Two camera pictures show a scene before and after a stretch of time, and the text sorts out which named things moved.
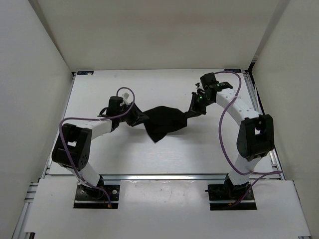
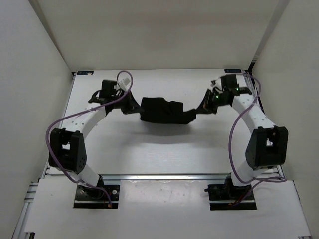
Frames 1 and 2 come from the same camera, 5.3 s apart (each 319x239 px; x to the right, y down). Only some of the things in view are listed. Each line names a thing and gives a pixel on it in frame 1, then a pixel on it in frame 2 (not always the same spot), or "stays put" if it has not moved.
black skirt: x=161 y=120 → x=158 y=110
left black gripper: x=137 y=116 → x=132 y=105
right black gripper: x=194 y=107 → x=205 y=106
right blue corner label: x=235 y=70 stays put
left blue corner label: x=85 y=72 stays put
